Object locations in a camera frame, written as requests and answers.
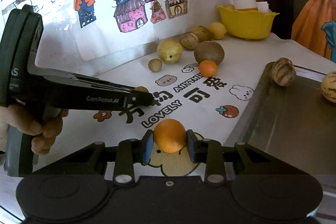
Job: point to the small brown longan fruit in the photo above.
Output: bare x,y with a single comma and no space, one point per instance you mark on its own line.
141,89

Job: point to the large orange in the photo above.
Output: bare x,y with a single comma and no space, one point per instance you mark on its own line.
170,135

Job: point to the yellow lemon by bowl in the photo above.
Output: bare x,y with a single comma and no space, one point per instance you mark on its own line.
218,30

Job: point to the white printed table mat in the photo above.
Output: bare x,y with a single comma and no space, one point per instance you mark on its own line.
209,106

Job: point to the small tan round fruit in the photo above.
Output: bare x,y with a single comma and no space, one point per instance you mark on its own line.
155,65

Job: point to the yellow pear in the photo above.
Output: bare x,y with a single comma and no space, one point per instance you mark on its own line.
169,51

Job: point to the girl in orange dress poster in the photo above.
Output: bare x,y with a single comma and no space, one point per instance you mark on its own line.
314,28

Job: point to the white orange jar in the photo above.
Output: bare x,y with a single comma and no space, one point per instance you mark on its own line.
245,5

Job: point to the metal tray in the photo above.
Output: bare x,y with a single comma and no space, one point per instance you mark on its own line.
295,124

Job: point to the brown kiwi fruit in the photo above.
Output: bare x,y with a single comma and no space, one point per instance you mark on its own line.
209,51

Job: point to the small orange tangerine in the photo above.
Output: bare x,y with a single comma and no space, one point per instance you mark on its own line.
208,68

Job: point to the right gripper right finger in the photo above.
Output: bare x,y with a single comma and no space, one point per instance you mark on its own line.
210,153

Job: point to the pale striped fruit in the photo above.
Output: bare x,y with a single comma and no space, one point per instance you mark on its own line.
328,87

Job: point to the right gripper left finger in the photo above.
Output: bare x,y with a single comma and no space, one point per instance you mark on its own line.
129,152

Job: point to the person left hand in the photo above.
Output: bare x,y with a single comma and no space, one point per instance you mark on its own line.
31,126

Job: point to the lemon inside bowl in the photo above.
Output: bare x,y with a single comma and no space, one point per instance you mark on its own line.
229,7

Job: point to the yellow plastic bowl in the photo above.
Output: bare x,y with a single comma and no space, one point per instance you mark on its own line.
250,25

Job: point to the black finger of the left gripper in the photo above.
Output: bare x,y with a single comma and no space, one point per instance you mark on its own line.
138,98

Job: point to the white paper cup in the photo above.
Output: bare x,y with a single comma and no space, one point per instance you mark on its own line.
263,7

